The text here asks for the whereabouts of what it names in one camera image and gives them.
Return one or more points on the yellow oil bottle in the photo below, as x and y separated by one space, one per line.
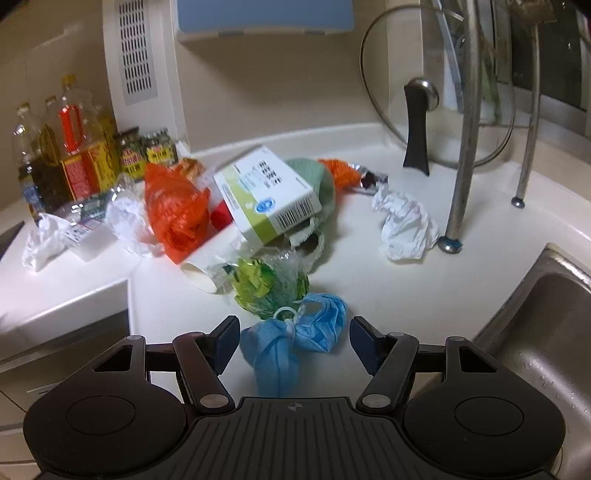
110 138

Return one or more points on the glass pot lid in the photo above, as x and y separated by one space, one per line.
415 120

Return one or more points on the crushed clear plastic bottle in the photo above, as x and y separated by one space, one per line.
87 207

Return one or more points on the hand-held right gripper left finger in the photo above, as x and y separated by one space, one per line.
226 344

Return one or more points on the blue white appliance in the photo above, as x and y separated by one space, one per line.
263 18

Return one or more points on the orange foam net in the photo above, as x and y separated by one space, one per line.
339 170

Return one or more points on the white wall vent grille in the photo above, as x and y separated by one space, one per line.
134 46

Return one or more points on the glass jar red label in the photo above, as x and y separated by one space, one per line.
131 157

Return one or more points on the white paper cup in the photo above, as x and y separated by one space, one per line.
203 267

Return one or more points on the silver foil wrapper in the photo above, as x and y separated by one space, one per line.
371 177

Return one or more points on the white green medicine box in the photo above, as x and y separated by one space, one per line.
258 184

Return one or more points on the white tissue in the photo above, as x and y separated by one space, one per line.
404 226
44 240

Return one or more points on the green cloth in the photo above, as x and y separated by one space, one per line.
321 180

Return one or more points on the green plastic wrapper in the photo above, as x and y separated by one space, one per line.
258 281

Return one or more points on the orange plastic bag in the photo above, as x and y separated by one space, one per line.
171 203

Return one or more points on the clear yellow-capped bottle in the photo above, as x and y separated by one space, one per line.
50 129

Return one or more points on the blue face mask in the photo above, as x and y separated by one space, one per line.
277 350

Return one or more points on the steel sink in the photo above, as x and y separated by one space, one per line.
545 323

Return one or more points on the metal rack legs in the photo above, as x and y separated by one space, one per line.
461 161

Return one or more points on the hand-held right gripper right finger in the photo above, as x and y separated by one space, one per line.
364 344

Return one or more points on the red plastic cup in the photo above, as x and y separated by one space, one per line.
222 216

